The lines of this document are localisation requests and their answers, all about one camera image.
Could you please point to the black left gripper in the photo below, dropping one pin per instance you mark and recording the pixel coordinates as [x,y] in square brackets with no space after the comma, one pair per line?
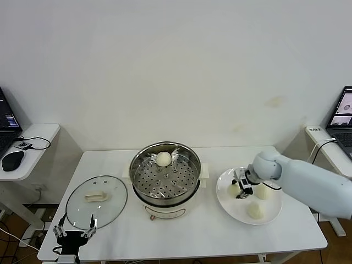
[72,240]

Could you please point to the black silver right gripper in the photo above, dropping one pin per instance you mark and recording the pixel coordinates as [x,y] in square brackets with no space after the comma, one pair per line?
[244,182]

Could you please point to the white steamed baozi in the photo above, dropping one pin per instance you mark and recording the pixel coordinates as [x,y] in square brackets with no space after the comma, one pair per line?
[255,211]
[233,190]
[163,159]
[264,193]

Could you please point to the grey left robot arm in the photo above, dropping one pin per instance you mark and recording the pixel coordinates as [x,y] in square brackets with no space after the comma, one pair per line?
[67,259]

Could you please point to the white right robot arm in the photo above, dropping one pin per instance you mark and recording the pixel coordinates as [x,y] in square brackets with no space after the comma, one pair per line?
[302,178]

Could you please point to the perforated steel steamer basket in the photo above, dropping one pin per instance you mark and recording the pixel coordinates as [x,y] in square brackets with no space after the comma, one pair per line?
[165,184]

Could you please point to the white round plate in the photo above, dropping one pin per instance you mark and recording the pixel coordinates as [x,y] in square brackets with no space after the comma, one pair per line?
[228,211]

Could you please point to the cream electric cooking pot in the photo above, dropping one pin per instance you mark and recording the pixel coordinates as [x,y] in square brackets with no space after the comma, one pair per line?
[165,210]

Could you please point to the black computer mouse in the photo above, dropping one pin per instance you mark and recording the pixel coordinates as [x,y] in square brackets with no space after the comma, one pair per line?
[12,160]

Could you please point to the small black hub box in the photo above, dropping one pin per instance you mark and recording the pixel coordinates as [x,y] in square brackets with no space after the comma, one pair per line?
[23,145]

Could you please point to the white side table with label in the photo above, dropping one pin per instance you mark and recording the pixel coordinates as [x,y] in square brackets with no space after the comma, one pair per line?
[334,156]

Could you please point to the white side table with mouse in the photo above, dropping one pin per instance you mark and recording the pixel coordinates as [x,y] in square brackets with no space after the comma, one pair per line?
[38,129]

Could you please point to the black laptop dark screen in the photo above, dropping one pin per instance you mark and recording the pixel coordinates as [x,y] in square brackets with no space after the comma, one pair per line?
[6,118]

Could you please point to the white wall socket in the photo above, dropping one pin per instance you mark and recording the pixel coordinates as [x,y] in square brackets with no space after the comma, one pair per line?
[40,188]

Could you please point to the grey laptop showing camera views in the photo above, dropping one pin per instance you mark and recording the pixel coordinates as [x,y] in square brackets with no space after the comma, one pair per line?
[341,110]

